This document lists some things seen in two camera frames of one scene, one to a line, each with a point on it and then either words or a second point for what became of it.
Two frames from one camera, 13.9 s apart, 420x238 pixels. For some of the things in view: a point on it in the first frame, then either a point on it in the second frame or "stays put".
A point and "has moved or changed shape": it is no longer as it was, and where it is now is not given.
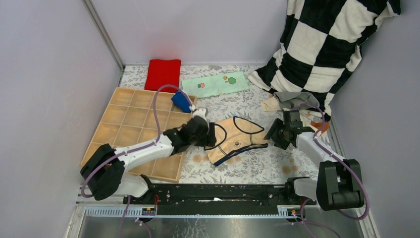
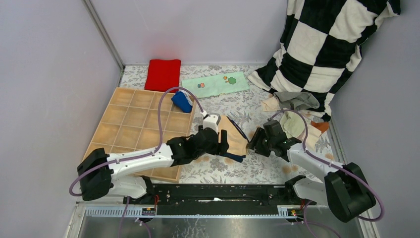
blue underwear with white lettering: x=182 y=101 stays put
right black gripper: x=277 y=124 to x=259 y=134
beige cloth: x=235 y=137 has moved or changed shape
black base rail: x=219 y=195 stays put
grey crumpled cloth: x=290 y=100 stays put
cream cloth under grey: x=271 y=103 stays put
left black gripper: x=210 y=140 to x=221 y=148
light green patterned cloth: x=215 y=85 stays put
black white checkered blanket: x=320 y=43 stays put
